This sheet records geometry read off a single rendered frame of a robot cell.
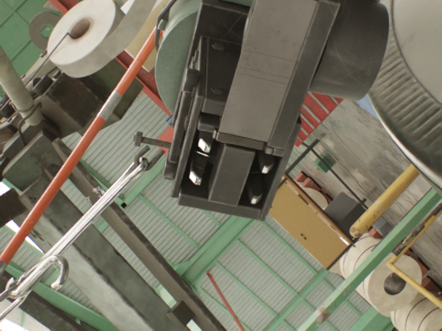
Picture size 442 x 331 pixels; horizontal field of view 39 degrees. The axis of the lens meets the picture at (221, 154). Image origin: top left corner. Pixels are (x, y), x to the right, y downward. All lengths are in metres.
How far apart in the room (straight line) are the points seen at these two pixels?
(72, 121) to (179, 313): 0.43
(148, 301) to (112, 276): 0.10
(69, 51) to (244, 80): 0.78
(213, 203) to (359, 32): 0.18
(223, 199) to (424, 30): 0.26
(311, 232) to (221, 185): 10.22
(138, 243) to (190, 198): 0.73
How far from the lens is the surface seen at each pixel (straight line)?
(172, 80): 0.60
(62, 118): 1.30
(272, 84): 0.43
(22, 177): 1.25
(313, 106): 5.57
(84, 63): 1.16
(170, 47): 0.59
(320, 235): 10.79
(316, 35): 0.42
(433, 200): 4.10
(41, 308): 1.27
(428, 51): 0.60
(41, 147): 1.23
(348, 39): 0.44
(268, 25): 0.41
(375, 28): 0.45
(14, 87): 1.16
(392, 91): 0.58
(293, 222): 10.49
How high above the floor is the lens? 1.46
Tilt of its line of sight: 1 degrees down
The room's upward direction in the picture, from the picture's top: 136 degrees counter-clockwise
